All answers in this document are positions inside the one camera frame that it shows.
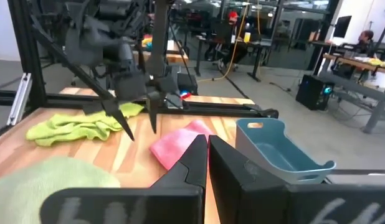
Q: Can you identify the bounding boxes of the silver aluminium bracket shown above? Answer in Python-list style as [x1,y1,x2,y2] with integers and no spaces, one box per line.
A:
[6,73,34,127]

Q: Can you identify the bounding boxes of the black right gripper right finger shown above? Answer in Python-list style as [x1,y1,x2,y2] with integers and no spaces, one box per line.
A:
[208,135,385,224]

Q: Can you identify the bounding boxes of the wooden desk grey legs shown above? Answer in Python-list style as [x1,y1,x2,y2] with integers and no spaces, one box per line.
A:
[318,53,385,134]

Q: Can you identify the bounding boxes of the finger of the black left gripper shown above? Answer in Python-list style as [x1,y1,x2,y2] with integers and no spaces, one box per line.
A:
[146,91,163,134]
[82,98,136,142]

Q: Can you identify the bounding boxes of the black office desk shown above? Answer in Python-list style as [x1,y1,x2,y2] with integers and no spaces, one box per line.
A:
[192,34,273,83]

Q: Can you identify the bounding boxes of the lime green microfiber towel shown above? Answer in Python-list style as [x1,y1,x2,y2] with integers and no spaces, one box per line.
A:
[26,101,146,147]

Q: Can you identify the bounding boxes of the black computer tower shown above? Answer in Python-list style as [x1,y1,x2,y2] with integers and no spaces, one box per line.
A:
[176,73,199,100]
[295,74,335,111]

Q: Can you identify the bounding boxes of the pink microfiber towel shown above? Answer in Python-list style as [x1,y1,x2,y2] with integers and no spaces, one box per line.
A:
[149,119,216,171]

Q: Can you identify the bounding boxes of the person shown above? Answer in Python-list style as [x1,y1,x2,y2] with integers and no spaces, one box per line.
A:
[356,30,376,54]
[217,11,249,71]

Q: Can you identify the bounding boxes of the blue-grey plastic bin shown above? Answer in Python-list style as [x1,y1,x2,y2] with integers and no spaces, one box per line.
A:
[235,117,336,185]

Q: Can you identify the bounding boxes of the black computer monitor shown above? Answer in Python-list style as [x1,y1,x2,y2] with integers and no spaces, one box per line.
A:
[333,15,353,39]

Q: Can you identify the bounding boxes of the sage green microfiber towel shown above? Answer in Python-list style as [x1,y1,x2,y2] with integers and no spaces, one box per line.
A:
[0,156,121,224]

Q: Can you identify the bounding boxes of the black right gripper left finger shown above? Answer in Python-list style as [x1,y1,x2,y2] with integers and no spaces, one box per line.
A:
[39,134,209,224]

